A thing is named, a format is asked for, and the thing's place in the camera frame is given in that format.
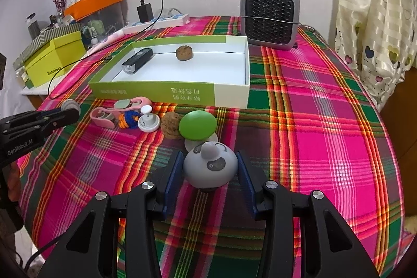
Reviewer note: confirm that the green mushroom toy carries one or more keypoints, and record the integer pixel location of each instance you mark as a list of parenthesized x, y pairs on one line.
[(197, 128)]

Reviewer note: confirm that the white power strip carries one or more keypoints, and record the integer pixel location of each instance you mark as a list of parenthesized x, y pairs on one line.
[(169, 20)]

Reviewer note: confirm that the small green container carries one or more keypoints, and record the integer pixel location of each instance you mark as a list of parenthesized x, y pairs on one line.
[(96, 27)]

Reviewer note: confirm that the grey space heater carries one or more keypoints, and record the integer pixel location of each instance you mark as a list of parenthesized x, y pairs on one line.
[(270, 20)]

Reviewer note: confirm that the grey zigzag patterned box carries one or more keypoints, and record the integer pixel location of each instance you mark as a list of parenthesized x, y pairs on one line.
[(32, 46)]

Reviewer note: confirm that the cream heart print curtain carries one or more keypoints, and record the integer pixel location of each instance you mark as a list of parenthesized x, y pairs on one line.
[(374, 20)]

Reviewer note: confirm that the large wrinkled walnut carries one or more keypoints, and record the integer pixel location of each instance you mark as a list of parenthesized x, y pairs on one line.
[(170, 126)]

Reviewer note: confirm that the dark glass jar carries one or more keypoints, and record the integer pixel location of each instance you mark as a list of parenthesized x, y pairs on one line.
[(32, 26)]

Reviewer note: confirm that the orange lidded clear bin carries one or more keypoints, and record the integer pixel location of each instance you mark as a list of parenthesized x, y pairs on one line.
[(94, 2)]

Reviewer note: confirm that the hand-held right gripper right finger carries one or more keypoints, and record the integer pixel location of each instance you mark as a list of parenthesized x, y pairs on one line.
[(246, 186)]

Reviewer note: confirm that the pink white tube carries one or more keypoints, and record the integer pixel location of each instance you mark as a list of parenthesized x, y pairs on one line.
[(107, 39)]

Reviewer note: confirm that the blue orange knitted toy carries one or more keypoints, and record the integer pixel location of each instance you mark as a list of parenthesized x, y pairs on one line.
[(129, 119)]

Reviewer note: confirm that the pink case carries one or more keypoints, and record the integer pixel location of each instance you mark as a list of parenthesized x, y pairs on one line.
[(102, 121)]

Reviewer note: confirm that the black charger adapter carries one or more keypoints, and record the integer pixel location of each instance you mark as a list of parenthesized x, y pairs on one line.
[(145, 12)]

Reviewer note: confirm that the plaid tablecloth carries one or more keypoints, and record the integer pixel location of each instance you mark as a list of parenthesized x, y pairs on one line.
[(325, 134)]

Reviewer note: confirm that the person's left hand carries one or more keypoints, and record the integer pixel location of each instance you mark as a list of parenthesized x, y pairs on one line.
[(13, 183)]

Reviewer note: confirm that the lime green box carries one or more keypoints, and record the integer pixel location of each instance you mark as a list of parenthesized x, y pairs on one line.
[(55, 59)]

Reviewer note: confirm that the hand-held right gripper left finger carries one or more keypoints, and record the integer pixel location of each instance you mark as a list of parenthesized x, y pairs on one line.
[(174, 180)]

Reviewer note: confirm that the black flashlight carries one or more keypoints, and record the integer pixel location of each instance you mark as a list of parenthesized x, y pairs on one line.
[(138, 60)]

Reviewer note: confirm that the green white cardboard box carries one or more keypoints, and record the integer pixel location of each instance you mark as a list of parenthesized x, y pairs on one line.
[(195, 92)]

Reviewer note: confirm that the small brown walnut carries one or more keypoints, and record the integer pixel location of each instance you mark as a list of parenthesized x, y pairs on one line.
[(184, 53)]

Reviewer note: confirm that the grey panda mushroom toy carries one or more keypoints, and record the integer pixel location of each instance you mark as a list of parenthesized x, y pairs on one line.
[(208, 167)]

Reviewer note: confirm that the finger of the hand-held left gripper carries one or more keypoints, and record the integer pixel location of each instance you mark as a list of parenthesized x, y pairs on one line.
[(62, 120), (57, 111)]

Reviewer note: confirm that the white suction knob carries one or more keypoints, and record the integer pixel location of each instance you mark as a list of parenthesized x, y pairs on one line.
[(148, 123)]

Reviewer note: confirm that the pink clip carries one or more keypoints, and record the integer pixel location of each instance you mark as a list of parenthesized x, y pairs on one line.
[(141, 101)]

